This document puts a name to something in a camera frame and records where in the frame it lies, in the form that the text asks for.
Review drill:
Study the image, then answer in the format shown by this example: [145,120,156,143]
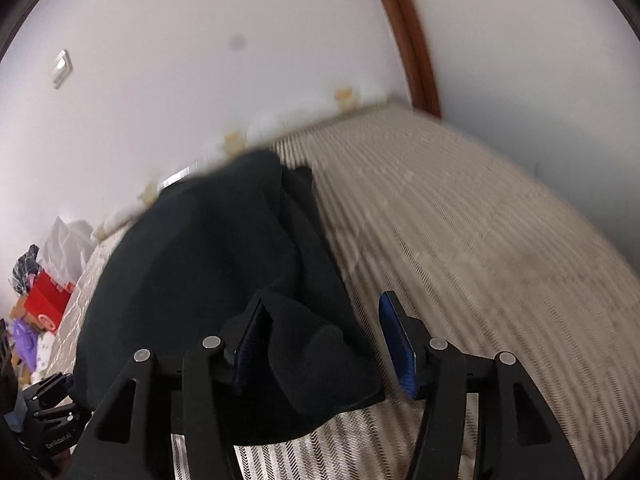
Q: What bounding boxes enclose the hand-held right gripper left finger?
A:
[67,292,273,480]

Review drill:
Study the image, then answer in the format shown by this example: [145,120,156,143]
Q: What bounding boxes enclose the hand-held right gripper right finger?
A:
[378,291,583,480]

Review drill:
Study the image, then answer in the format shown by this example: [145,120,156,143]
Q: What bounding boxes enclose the black sweatshirt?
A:
[67,150,386,446]

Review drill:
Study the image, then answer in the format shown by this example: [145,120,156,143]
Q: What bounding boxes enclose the dark clothes in bag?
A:
[11,244,41,296]

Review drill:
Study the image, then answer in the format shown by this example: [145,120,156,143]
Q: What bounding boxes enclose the purple bag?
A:
[11,320,38,371]

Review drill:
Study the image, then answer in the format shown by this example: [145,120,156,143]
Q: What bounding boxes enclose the red paper bag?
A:
[25,271,76,335]

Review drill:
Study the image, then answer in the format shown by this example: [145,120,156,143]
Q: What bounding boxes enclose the striped beige bed cover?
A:
[37,102,638,480]

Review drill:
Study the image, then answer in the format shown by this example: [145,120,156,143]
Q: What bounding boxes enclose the white plastic bag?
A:
[37,216,96,286]

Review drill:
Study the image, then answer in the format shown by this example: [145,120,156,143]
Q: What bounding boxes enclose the brown wooden door frame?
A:
[365,0,443,120]

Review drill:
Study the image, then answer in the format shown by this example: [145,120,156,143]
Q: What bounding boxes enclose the white wall switch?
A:
[50,50,73,90]

